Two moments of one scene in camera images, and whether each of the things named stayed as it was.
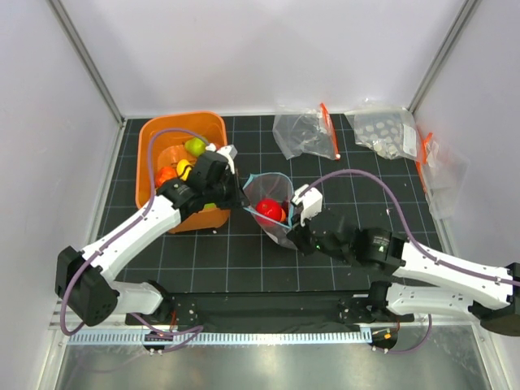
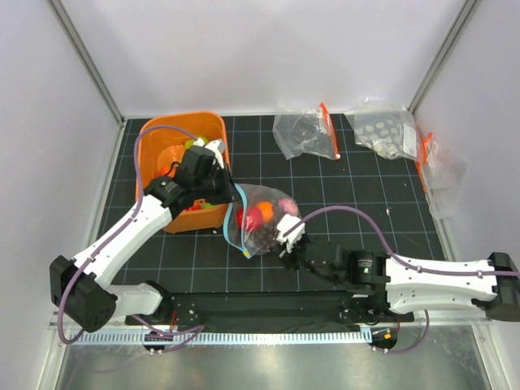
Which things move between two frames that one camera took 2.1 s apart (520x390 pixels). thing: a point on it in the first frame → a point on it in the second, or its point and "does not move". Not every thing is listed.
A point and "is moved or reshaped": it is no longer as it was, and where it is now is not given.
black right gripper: [297, 236] → [288, 257]
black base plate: [268, 310] does not move
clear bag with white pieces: [391, 132] does not move
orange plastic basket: [161, 144] does not move
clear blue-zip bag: [270, 197] is moved or reshaped
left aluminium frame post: [83, 54] does not move
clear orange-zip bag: [306, 131] does not move
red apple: [270, 208] → [253, 218]
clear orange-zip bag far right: [444, 175] does not move
